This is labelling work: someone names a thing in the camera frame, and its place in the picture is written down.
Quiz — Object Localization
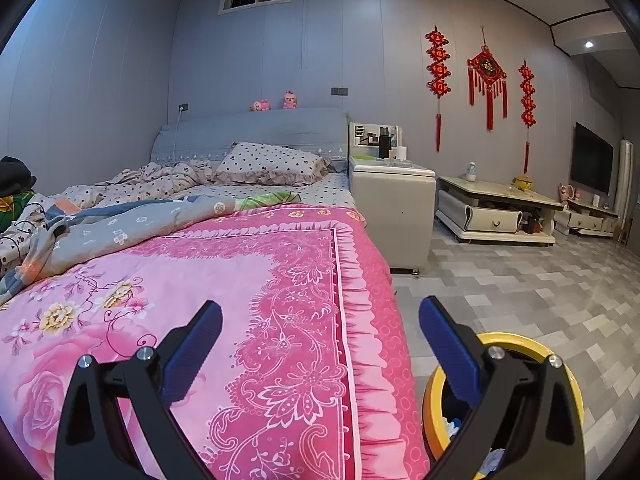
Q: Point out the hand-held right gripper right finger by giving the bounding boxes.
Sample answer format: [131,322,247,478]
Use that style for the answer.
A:
[419,296,586,480]

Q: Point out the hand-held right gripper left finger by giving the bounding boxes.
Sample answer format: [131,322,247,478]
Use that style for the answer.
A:
[54,300,223,480]

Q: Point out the yellow round waste bin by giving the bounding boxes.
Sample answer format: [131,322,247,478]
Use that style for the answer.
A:
[422,331,585,478]

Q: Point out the pink floral blanket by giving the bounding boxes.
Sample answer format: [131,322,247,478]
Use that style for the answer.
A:
[0,205,431,480]

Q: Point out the grey floral quilt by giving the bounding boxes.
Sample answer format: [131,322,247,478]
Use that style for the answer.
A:
[0,192,301,306]

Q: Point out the white bedside cabinet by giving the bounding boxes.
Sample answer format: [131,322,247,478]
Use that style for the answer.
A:
[348,156,437,275]

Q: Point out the white marble coffee table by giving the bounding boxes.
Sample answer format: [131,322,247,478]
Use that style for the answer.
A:
[435,175,565,247]

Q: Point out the green leaf print cloth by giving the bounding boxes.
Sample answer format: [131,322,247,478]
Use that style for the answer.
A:
[235,191,301,211]

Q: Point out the white television stand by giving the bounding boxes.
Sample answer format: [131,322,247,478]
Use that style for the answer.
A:
[554,199,621,237]

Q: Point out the polka dot bed sheet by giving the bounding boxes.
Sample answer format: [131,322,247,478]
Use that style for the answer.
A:
[185,172,357,211]

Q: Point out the polka dot ruffled pillow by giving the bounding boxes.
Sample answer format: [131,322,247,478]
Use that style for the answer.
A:
[214,141,332,186]

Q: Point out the white tabletop mirror organizer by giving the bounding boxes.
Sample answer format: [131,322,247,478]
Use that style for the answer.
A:
[348,121,402,160]

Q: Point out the grey upholstered bed headboard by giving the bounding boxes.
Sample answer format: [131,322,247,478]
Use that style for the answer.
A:
[151,107,349,173]

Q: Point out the green floral folded blanket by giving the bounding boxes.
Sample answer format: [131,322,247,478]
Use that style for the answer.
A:
[0,191,38,233]

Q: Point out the black flat television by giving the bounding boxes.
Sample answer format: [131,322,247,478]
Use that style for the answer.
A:
[571,121,615,196]

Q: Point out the white standing air conditioner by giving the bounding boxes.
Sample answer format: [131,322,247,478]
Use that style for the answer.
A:
[614,139,635,216]

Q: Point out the black folded cloth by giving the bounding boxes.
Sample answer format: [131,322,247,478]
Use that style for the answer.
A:
[0,156,38,196]

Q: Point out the red diamond tassel decoration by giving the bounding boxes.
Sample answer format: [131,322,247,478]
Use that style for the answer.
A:
[466,27,508,132]

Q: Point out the white charging cable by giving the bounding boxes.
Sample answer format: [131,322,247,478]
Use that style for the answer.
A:
[171,108,183,163]

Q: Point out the red knot string decoration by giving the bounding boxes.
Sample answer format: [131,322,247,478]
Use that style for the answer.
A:
[517,60,537,175]
[425,25,452,153]

